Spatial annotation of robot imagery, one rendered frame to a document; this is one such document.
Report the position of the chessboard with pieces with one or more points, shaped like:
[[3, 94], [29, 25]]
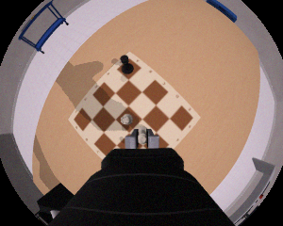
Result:
[[145, 95]]

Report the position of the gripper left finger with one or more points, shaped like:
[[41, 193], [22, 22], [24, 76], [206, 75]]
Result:
[[130, 141]]

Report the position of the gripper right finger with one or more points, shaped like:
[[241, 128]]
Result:
[[152, 140]]

